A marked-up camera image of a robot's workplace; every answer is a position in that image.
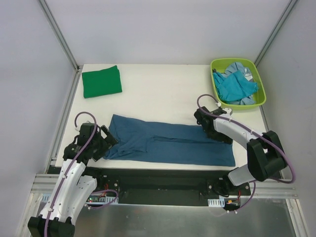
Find aluminium frame post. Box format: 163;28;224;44
37;0;83;72
254;0;299;67

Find white cable duct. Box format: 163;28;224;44
41;194;119;205
207;197;225;208

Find left aluminium frame post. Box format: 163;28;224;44
37;0;83;72

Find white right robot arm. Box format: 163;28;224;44
194;107;288;197

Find teal t shirt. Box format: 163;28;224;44
213;71;259;105

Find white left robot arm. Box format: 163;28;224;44
28;122;118;237

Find right white cable duct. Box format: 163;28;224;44
207;197;225;208

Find front aluminium frame rail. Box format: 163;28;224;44
31;174;299;199

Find folded green t shirt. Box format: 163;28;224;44
82;65;122;99

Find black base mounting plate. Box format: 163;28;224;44
48;165;283;205

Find left white cable duct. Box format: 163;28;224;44
41;194;119;205

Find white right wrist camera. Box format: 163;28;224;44
215;102;233;116

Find dark blue t shirt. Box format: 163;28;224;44
105;115;236;167

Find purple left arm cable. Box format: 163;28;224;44
44;111;119;237

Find right aluminium frame post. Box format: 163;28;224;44
254;0;299;67

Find lime green plastic basket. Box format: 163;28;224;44
210;58;266;110

